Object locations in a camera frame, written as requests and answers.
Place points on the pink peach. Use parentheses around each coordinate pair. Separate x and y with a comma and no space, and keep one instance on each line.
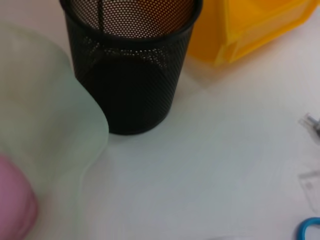
(15,197)

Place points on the blue scissors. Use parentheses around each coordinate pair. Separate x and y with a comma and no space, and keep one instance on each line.
(308,225)

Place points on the black mesh pen holder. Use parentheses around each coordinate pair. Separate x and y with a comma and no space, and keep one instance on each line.
(130,95)

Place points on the green glass fruit plate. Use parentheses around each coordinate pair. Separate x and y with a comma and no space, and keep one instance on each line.
(45,120)

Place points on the clear plastic ruler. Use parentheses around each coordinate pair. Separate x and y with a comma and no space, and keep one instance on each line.
(312,190)

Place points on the yellow plastic bin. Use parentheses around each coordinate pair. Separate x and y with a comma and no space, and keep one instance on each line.
(250,30)

